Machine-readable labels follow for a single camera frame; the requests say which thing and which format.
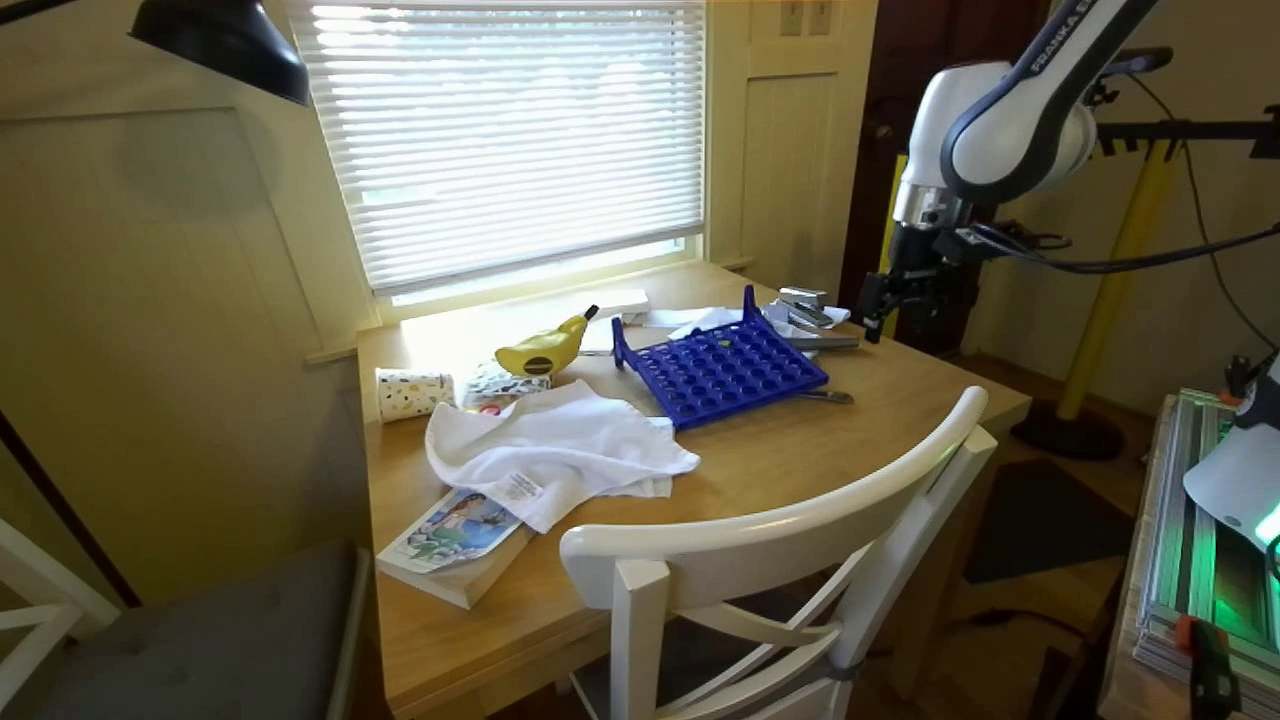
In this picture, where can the wide white window blinds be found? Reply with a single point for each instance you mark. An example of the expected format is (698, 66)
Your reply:
(507, 135)

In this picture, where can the white cloth garment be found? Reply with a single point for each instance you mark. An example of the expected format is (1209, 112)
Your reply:
(560, 454)

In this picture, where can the grey metal stapler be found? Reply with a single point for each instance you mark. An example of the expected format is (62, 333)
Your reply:
(805, 310)

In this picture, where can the blue plastic grid game board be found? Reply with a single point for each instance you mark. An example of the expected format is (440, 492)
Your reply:
(725, 367)

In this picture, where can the illustrated paperback book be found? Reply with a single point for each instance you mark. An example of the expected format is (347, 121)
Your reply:
(444, 546)

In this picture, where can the patterned white card box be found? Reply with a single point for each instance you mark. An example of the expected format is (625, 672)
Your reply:
(507, 388)

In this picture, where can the white curved back chair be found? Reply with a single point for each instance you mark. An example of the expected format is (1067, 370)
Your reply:
(787, 534)

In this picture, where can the yellow pole stand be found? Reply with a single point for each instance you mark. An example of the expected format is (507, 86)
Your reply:
(1112, 306)

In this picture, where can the crumpled white paper sheet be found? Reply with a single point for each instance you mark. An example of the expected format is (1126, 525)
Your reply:
(692, 320)

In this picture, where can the stack of green books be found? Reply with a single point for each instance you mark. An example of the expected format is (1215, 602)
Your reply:
(1203, 546)

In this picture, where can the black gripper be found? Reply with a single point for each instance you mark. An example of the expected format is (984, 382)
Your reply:
(940, 273)

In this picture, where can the yellow banana shaped pouch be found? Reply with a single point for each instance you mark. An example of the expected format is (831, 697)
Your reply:
(547, 351)

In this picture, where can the dark floor mat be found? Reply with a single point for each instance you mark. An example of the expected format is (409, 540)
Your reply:
(1052, 523)

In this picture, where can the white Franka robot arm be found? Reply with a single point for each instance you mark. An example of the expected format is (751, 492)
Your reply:
(1014, 121)

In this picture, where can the white cross back chair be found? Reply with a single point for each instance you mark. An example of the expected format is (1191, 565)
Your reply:
(42, 615)

